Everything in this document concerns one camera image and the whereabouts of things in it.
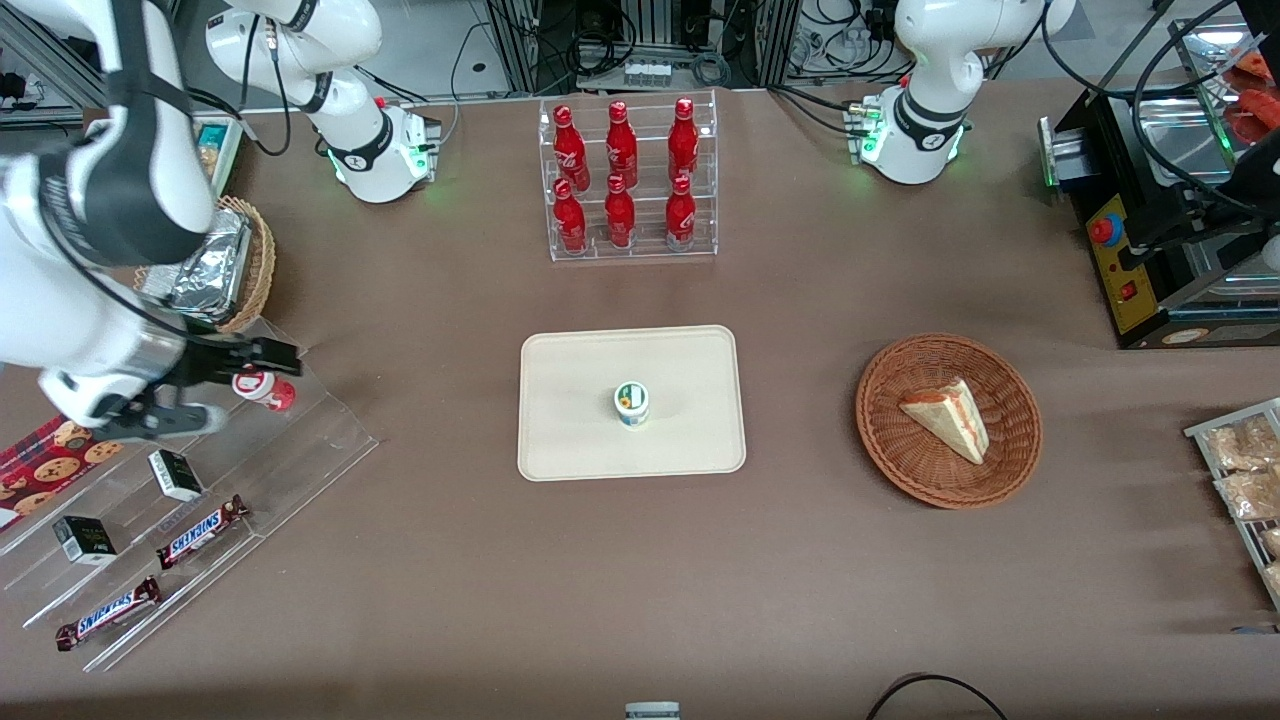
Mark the green lid gum bottle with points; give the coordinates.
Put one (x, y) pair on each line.
(632, 404)

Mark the metal tray of snacks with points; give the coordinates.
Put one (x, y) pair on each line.
(1200, 432)

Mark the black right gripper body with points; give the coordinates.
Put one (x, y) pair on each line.
(203, 362)

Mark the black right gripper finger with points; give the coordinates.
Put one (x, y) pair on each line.
(222, 382)
(270, 352)

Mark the red cookie box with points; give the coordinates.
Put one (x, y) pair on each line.
(40, 475)

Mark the small black box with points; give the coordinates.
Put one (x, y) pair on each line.
(176, 476)
(84, 541)

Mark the black sealing machine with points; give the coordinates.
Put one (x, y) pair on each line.
(1125, 270)

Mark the red cola bottle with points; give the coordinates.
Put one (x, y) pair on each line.
(621, 145)
(683, 140)
(571, 150)
(619, 215)
(570, 220)
(680, 215)

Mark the clear acrylic stepped shelf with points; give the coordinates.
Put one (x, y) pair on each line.
(290, 450)

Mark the silver foil tray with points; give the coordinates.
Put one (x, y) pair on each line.
(215, 270)

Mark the red emergency stop button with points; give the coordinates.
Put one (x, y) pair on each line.
(1106, 230)

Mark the clear snack bag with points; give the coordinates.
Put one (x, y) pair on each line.
(1250, 493)
(1240, 446)

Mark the round brown wicker basket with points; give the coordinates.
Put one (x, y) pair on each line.
(915, 460)

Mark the beige rectangular tray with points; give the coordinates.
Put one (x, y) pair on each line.
(680, 440)

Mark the clear acrylic bottle rack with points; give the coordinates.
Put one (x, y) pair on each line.
(628, 250)

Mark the grey device edge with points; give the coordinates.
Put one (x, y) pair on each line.
(652, 711)

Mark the white power strip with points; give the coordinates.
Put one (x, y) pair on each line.
(648, 73)

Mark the light wicker basket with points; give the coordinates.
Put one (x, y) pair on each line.
(262, 260)

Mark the Snickers chocolate bar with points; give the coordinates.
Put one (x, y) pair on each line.
(108, 613)
(203, 532)

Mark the wrapped triangle sandwich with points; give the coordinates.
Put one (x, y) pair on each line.
(950, 418)

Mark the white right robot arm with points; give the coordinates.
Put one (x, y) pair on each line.
(60, 300)

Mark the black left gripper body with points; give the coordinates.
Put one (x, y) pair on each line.
(1192, 224)

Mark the white snack bin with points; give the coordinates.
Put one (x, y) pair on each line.
(228, 160)

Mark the red-label yogurt cup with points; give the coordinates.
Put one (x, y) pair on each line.
(270, 392)

